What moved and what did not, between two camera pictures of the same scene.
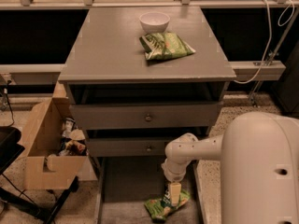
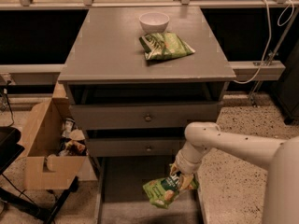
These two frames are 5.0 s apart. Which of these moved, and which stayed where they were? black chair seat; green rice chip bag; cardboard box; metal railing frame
Moved: green rice chip bag
Stayed: black chair seat; cardboard box; metal railing frame
